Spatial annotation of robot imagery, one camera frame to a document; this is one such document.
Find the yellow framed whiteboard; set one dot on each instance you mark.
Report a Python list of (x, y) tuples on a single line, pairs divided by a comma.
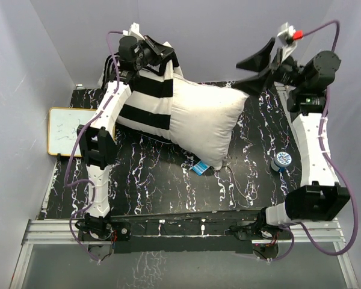
[(62, 126)]

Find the black white striped pillowcase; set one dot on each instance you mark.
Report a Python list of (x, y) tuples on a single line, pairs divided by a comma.
[(148, 109)]

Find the white pillow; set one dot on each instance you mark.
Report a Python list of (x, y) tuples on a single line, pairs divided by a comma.
[(203, 117)]

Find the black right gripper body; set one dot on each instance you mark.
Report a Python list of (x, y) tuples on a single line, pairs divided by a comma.
[(279, 71)]

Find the aluminium table frame rail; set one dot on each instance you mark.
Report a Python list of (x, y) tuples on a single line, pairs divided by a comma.
[(193, 253)]

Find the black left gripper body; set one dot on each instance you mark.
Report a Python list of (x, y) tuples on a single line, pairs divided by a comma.
[(149, 54)]

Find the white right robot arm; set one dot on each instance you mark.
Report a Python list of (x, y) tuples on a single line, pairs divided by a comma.
[(320, 196)]

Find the blue white tape roll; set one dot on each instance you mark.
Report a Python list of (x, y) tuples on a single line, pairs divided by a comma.
[(281, 161)]

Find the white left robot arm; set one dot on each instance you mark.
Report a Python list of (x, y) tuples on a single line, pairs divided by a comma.
[(95, 139)]

